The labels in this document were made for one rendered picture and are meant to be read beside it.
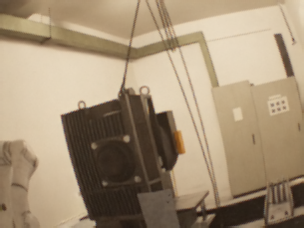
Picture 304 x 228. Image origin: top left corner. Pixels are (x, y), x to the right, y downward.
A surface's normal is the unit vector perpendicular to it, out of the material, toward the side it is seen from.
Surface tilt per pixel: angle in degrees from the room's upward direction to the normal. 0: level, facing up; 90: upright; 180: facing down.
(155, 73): 90
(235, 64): 90
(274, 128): 90
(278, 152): 90
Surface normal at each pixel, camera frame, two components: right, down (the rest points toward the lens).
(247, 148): -0.33, 0.04
